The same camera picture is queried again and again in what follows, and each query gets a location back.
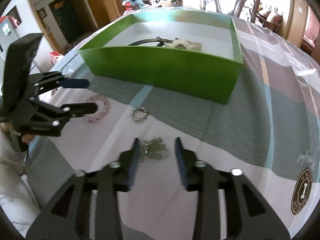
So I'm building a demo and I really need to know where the red and white bag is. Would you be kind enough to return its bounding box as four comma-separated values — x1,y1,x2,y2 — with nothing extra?
49,51,64,63

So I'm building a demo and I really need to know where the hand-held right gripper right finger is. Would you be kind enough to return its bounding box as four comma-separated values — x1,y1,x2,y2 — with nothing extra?
174,137,292,240

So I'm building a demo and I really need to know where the pink crystal bead bracelet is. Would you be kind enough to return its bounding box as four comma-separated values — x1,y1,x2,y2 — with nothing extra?
84,95,111,124

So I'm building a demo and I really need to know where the wooden armchair with clothes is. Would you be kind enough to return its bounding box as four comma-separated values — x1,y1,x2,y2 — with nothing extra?
117,0,151,13

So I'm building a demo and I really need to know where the black wristwatch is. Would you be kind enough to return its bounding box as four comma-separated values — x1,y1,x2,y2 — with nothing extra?
128,36,175,47

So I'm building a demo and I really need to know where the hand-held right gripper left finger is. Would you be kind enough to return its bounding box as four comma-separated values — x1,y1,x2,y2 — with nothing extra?
26,137,141,240

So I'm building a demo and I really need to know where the wooden sofa with cushions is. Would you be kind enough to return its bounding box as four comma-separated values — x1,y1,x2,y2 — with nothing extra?
257,2,284,34

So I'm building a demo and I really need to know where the green cardboard box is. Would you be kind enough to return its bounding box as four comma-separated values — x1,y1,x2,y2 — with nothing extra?
79,10,243,105

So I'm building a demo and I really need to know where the small silver bead ring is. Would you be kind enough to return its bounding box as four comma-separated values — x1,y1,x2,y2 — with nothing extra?
131,107,149,122

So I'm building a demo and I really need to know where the dark entrance door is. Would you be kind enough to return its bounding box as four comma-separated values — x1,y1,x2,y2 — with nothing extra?
49,0,83,46

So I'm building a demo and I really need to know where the person's left hand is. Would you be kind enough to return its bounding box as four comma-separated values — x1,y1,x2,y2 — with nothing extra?
0,121,34,146

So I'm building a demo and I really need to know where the white appliance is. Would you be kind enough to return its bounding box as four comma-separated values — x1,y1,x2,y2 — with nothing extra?
0,15,21,56

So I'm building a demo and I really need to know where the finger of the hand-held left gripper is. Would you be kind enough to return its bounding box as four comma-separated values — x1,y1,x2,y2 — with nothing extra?
27,72,90,98
15,99,98,137

